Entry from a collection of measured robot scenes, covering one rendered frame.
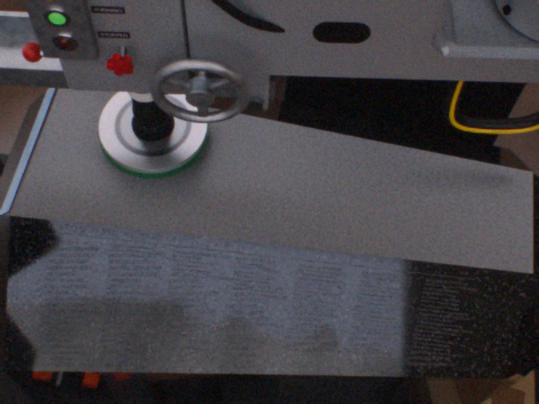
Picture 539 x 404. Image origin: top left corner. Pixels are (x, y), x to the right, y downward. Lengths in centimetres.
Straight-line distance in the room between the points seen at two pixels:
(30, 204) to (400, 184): 72
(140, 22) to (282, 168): 52
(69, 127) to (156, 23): 55
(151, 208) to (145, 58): 40
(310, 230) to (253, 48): 44
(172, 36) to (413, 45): 35
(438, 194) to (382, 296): 23
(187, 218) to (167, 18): 49
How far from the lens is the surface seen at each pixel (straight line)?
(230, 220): 145
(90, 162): 154
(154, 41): 113
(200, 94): 112
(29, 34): 142
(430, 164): 155
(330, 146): 154
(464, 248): 148
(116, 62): 112
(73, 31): 112
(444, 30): 118
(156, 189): 149
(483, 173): 157
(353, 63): 117
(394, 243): 145
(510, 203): 155
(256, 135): 155
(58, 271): 153
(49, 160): 156
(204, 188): 148
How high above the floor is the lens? 211
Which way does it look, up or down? 61 degrees down
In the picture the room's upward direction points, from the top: 3 degrees clockwise
